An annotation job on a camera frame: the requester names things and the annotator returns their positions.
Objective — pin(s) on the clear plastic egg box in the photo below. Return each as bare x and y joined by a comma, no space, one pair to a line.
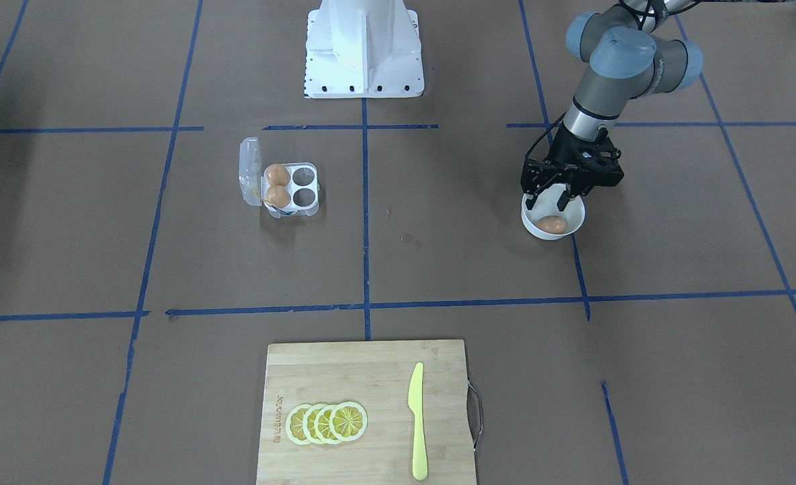
304,186

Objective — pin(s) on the brown egg in box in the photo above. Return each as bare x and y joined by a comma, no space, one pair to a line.
277,174
278,196

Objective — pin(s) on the yellow lemon slice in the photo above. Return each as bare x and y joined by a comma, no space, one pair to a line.
309,424
296,425
326,425
350,421

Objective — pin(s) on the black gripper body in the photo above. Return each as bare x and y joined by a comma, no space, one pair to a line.
536,176

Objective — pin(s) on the wooden cutting board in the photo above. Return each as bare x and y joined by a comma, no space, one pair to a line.
384,412

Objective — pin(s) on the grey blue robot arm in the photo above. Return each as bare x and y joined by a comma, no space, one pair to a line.
624,61

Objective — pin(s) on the yellow plastic knife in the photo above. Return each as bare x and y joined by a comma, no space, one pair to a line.
419,459

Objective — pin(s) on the white ceramic bowl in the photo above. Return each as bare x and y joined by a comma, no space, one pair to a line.
546,205

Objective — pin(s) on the yellow green rubber band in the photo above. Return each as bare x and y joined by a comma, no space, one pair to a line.
289,211

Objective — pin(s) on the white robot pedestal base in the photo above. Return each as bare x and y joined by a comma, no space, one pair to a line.
363,49

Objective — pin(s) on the brown egg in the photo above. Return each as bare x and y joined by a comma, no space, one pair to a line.
277,174
278,196
552,224

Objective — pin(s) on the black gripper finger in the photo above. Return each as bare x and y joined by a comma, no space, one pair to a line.
530,200
564,199

